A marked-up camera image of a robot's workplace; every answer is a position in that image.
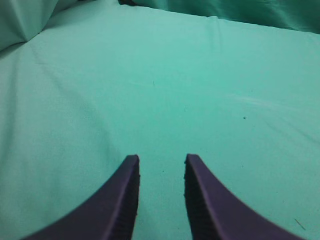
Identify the left gripper dark purple right finger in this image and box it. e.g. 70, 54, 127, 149
184, 153, 299, 240

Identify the left gripper dark purple left finger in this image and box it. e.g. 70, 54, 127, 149
26, 155, 140, 240

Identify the green table cloth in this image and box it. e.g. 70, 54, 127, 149
0, 0, 320, 240

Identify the green backdrop cloth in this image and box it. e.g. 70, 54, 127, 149
119, 0, 320, 34

